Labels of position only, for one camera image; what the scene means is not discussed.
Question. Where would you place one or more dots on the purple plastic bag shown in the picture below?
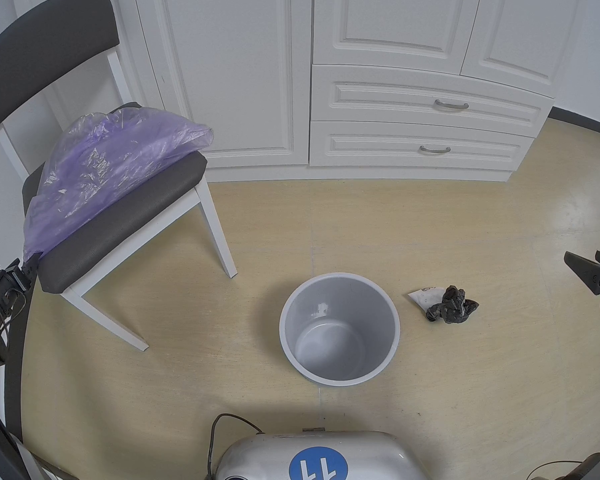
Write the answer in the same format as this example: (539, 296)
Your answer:
(105, 168)

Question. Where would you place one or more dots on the white wardrobe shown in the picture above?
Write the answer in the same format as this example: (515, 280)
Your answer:
(230, 68)

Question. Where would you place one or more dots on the white printed wrapper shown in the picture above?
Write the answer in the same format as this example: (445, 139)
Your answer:
(424, 297)

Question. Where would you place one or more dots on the white trash bin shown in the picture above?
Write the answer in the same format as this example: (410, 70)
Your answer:
(340, 328)

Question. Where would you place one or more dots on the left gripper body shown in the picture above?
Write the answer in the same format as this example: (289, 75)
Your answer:
(15, 275)

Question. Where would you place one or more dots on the white chair dark grey cushions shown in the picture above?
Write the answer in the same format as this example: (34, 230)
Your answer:
(145, 208)

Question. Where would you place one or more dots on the black plastic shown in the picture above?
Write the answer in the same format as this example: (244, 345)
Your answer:
(450, 308)

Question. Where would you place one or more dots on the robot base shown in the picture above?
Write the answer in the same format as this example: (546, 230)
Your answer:
(260, 460)

